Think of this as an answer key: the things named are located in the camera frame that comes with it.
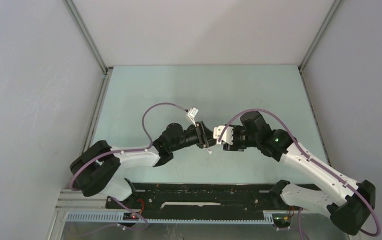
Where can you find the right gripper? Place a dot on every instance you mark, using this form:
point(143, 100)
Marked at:
point(228, 147)

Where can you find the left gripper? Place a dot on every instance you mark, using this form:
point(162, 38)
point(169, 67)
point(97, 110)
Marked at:
point(204, 136)

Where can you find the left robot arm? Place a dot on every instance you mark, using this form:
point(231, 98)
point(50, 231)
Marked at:
point(96, 171)

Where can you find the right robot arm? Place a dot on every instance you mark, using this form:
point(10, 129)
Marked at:
point(348, 203)

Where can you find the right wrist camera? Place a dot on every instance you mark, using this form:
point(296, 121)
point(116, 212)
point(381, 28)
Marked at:
point(224, 132)

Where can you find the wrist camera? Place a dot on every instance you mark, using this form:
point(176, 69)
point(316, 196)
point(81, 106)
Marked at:
point(224, 132)
point(191, 114)

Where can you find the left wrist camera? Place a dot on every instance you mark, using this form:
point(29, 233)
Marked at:
point(191, 114)

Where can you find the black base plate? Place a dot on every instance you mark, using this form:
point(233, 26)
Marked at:
point(207, 202)

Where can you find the aluminium frame rail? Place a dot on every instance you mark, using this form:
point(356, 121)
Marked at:
point(74, 200)

